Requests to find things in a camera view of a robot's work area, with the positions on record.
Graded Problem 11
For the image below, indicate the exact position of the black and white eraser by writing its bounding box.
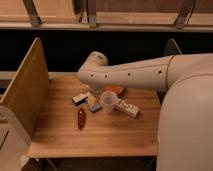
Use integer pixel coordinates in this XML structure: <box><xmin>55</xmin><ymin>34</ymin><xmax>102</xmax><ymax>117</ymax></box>
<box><xmin>72</xmin><ymin>93</ymin><xmax>88</xmax><ymax>105</ymax></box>

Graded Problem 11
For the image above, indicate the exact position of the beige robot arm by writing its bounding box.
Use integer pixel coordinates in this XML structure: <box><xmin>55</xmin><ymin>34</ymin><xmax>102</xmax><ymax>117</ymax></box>
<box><xmin>77</xmin><ymin>52</ymin><xmax>213</xmax><ymax>171</ymax></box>

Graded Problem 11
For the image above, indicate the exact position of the orange red object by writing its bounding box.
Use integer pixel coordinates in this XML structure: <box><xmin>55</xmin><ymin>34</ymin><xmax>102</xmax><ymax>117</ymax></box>
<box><xmin>105</xmin><ymin>86</ymin><xmax>124</xmax><ymax>96</ymax></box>

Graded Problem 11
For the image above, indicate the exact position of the white plastic cup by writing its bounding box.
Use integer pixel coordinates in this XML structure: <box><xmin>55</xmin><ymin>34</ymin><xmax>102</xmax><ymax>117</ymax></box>
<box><xmin>100</xmin><ymin>91</ymin><xmax>118</xmax><ymax>114</ymax></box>

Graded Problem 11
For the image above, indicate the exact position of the blue block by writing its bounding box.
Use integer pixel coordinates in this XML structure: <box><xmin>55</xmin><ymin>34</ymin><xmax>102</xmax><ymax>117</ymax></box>
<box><xmin>89</xmin><ymin>104</ymin><xmax>102</xmax><ymax>113</ymax></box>

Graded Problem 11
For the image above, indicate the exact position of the red oval toy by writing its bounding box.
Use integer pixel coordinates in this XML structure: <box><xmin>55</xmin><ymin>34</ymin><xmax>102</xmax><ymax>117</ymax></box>
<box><xmin>78</xmin><ymin>108</ymin><xmax>86</xmax><ymax>130</ymax></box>

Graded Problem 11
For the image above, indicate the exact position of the right dark side panel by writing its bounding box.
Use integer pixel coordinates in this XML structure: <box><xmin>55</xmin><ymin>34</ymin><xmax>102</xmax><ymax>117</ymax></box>
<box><xmin>163</xmin><ymin>38</ymin><xmax>182</xmax><ymax>56</ymax></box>

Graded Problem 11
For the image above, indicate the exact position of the left wooden side panel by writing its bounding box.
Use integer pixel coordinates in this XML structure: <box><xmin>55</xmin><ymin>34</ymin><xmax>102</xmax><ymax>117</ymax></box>
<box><xmin>0</xmin><ymin>38</ymin><xmax>49</xmax><ymax>143</ymax></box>

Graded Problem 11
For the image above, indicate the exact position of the wooden shelf with brackets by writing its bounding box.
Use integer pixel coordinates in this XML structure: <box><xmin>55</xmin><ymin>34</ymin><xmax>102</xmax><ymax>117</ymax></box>
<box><xmin>0</xmin><ymin>0</ymin><xmax>213</xmax><ymax>33</ymax></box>

